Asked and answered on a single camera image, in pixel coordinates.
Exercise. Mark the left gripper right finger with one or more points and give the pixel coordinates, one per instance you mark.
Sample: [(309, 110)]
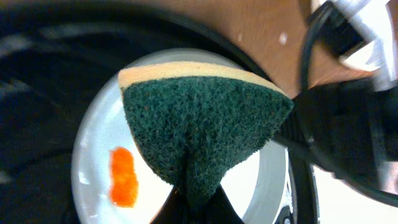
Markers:
[(219, 210)]

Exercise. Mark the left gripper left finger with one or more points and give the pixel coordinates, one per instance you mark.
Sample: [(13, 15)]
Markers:
[(175, 210)]

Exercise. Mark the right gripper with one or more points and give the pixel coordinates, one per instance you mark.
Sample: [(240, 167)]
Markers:
[(350, 130)]

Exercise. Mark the white plate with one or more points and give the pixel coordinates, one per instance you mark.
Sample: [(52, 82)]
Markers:
[(339, 203), (255, 187)]

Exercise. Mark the green yellow sponge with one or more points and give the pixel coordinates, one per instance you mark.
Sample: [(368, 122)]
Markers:
[(192, 122)]

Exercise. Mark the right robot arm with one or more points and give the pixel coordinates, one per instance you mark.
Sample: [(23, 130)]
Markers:
[(344, 26)]

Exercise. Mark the round black serving tray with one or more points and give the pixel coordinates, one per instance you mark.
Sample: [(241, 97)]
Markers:
[(55, 58)]

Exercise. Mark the orange sauce stain right plate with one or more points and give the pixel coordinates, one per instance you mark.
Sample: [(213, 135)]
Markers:
[(124, 183)]

